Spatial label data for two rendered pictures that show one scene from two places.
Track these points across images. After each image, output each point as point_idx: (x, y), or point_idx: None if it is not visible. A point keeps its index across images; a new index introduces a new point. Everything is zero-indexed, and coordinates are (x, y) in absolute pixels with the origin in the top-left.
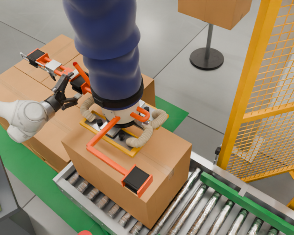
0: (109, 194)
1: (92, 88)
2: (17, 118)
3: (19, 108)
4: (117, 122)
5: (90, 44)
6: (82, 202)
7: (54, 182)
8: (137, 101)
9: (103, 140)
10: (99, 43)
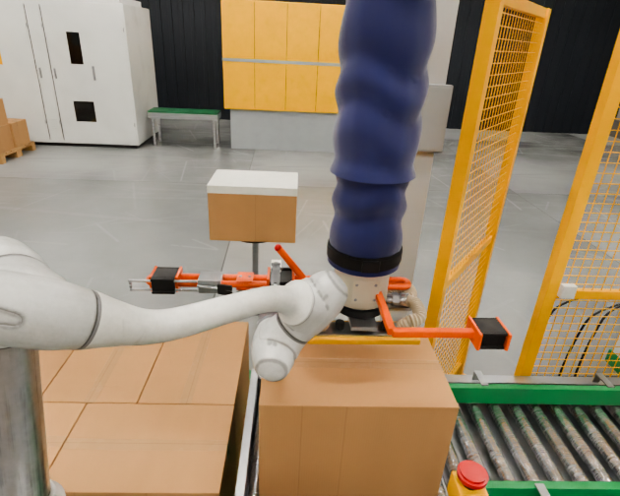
0: (352, 478)
1: (353, 251)
2: (321, 299)
3: (316, 283)
4: (376, 304)
5: (397, 161)
6: None
7: None
8: None
9: (323, 373)
10: (407, 157)
